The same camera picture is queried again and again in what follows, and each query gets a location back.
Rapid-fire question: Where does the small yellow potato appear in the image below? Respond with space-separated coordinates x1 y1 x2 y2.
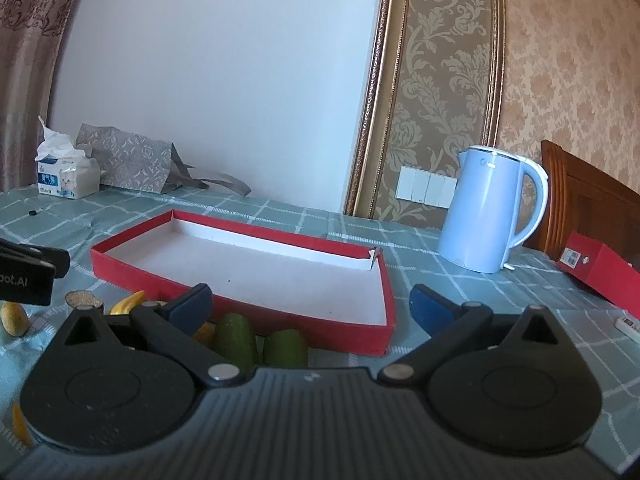
1 301 29 337

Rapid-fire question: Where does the dark cylindrical eggplant piece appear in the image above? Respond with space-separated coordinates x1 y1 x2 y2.
65 290 104 312

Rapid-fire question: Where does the green cucumber piece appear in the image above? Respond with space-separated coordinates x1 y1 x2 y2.
262 330 308 367
213 312 258 374

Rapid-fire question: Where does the yellow fruit chunk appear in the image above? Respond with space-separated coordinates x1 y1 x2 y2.
12 403 34 448

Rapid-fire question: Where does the light blue electric kettle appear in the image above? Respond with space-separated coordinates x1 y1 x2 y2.
438 145 549 274

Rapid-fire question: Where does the white tissue pack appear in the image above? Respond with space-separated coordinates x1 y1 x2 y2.
35 117 101 200

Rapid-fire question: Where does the red shallow cardboard tray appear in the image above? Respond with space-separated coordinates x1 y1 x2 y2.
91 209 396 356

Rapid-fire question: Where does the teal checked tablecloth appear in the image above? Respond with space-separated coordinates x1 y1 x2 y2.
1 186 639 471

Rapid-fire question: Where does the grey patterned paper bag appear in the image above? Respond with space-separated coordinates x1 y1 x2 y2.
77 124 252 196

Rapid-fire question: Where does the red cardboard box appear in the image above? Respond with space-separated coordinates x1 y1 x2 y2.
556 232 640 318

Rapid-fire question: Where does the white small device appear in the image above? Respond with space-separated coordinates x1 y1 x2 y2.
614 316 640 344

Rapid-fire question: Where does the wooden headboard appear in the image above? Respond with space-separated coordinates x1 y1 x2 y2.
525 140 640 269

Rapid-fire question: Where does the brown floral curtain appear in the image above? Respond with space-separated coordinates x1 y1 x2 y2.
0 0 74 191

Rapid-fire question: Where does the white wall switch panel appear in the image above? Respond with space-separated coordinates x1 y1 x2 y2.
395 166 458 209

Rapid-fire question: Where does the gold picture frame moulding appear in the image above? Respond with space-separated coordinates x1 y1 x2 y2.
343 0 506 219

